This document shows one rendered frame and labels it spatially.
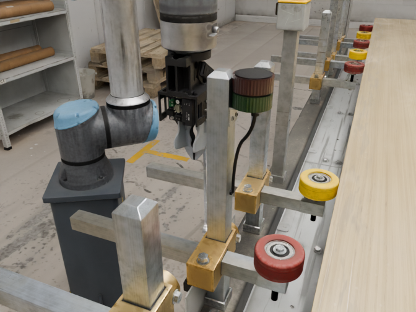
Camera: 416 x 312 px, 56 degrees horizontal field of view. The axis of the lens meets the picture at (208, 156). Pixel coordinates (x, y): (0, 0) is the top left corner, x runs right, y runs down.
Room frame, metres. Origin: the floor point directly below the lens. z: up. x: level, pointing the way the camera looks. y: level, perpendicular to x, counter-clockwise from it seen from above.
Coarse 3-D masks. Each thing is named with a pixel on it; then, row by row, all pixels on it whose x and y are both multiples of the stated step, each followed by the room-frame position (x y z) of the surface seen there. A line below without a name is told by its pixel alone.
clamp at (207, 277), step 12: (204, 240) 0.54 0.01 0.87; (216, 240) 0.54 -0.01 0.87; (228, 240) 0.54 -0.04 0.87; (204, 252) 0.51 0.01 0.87; (216, 252) 0.51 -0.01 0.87; (192, 264) 0.48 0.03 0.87; (216, 264) 0.48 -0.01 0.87; (192, 276) 0.48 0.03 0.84; (204, 276) 0.47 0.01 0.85; (216, 276) 0.48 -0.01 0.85; (204, 288) 0.47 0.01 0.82
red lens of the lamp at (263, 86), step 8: (272, 72) 0.55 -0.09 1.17; (232, 80) 0.54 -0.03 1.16; (240, 80) 0.52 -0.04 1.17; (248, 80) 0.51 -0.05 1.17; (256, 80) 0.51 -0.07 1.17; (264, 80) 0.51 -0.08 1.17; (272, 80) 0.53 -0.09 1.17; (232, 88) 0.54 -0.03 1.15; (240, 88) 0.52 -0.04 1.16; (248, 88) 0.51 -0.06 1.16; (256, 88) 0.51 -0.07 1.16; (264, 88) 0.51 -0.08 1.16; (272, 88) 0.53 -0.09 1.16
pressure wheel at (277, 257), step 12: (264, 240) 0.50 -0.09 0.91; (276, 240) 0.50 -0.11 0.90; (288, 240) 0.50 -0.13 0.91; (264, 252) 0.47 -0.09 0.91; (276, 252) 0.47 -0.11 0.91; (288, 252) 0.47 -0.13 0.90; (300, 252) 0.47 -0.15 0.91; (264, 264) 0.45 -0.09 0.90; (276, 264) 0.44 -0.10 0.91; (288, 264) 0.44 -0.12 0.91; (300, 264) 0.45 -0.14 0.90; (264, 276) 0.45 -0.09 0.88; (276, 276) 0.44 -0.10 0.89; (288, 276) 0.44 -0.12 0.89; (276, 300) 0.47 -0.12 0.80
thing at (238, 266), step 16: (80, 224) 0.61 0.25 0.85; (96, 224) 0.60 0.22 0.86; (112, 224) 0.60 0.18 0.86; (112, 240) 0.58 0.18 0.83; (176, 240) 0.55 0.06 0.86; (176, 256) 0.53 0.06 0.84; (224, 256) 0.51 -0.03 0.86; (240, 256) 0.51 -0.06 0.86; (224, 272) 0.50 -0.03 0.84; (240, 272) 0.49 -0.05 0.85; (256, 272) 0.48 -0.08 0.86; (272, 288) 0.46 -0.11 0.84
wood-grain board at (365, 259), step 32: (384, 32) 2.34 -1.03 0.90; (384, 64) 1.63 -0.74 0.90; (384, 96) 1.23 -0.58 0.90; (352, 128) 0.97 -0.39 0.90; (384, 128) 0.97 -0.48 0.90; (352, 160) 0.78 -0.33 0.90; (384, 160) 0.78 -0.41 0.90; (352, 192) 0.65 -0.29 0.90; (384, 192) 0.65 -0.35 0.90; (352, 224) 0.55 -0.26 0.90; (384, 224) 0.55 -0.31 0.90; (352, 256) 0.47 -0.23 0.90; (384, 256) 0.47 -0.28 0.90; (320, 288) 0.40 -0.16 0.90; (352, 288) 0.40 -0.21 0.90; (384, 288) 0.40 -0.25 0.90
